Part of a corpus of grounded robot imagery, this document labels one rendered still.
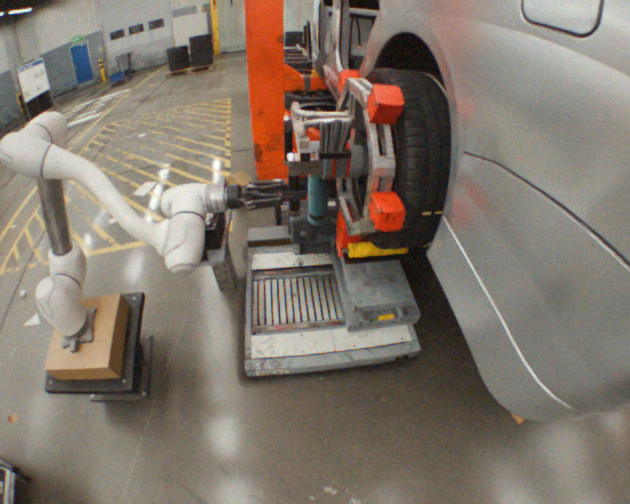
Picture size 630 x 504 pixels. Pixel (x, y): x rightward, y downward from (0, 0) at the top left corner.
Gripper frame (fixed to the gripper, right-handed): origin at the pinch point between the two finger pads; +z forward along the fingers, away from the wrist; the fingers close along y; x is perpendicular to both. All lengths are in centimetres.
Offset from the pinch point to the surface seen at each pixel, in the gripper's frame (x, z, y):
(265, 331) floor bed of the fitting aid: -76, -16, 2
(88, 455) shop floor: -83, -109, 68
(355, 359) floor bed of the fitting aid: -75, 24, 22
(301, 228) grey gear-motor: -48, 5, -39
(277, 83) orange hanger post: 20, -3, -60
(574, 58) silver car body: 53, 36, 45
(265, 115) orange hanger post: 5, -9, -60
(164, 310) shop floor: -83, -76, -19
